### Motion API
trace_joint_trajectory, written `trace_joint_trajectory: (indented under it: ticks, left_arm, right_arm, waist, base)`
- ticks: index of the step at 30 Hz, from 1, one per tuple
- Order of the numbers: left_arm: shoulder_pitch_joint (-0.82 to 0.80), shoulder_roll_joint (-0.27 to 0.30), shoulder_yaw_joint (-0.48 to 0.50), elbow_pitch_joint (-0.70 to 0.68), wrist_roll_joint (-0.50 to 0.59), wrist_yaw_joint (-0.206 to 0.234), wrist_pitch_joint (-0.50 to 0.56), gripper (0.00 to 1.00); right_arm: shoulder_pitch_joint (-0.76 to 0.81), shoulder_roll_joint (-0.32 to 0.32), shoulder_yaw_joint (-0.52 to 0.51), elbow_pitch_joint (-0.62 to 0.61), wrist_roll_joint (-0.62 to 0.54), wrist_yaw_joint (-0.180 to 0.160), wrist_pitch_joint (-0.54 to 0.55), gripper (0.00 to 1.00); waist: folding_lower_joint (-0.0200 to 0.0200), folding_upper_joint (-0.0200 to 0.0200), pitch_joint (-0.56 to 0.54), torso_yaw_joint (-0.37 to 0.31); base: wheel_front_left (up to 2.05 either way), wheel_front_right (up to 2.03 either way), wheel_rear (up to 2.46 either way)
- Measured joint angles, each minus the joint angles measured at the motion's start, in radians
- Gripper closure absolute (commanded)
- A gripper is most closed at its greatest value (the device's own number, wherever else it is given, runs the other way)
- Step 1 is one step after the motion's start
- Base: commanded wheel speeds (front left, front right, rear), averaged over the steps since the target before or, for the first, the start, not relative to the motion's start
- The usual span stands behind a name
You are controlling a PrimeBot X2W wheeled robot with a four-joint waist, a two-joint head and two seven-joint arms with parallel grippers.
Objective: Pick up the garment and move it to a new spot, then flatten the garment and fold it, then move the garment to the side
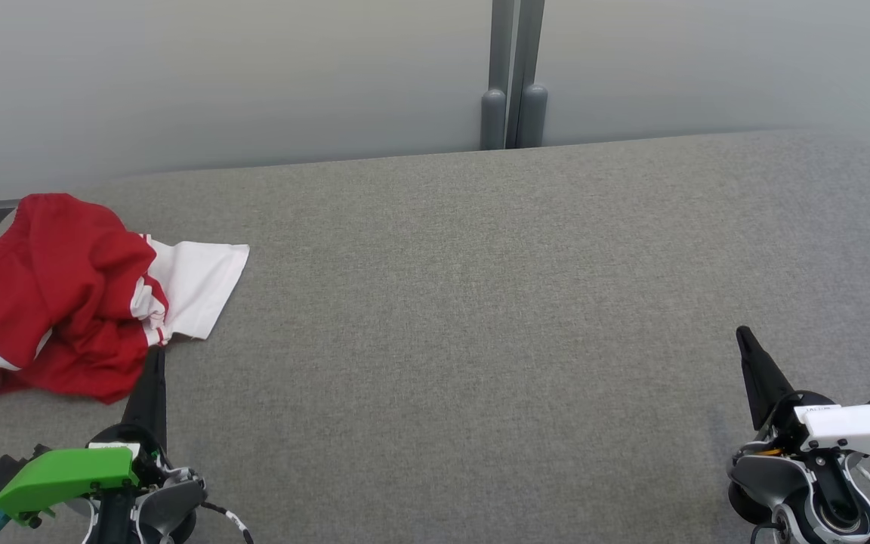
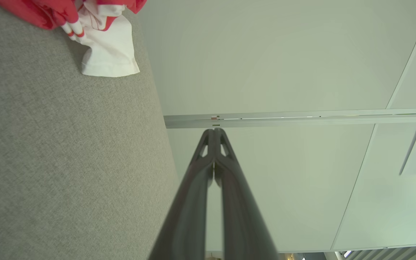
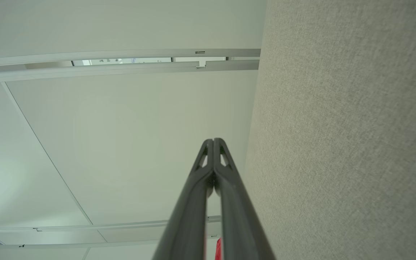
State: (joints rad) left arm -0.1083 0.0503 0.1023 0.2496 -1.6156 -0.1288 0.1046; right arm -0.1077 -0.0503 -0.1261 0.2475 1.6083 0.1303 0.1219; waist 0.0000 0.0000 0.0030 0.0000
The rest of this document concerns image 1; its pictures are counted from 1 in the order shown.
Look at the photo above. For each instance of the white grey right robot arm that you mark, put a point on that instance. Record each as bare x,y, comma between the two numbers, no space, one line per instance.
790,483

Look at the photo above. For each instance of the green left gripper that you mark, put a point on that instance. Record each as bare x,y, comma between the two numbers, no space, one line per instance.
65,472

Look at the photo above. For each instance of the grey fabric sofa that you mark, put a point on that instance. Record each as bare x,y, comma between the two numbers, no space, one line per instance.
435,340

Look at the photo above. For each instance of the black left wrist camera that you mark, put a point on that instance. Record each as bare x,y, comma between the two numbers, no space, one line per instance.
4,472

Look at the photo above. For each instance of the red and white basketball jersey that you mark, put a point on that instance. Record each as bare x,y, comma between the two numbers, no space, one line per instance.
201,279

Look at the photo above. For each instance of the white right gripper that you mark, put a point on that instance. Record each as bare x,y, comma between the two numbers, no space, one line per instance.
858,431

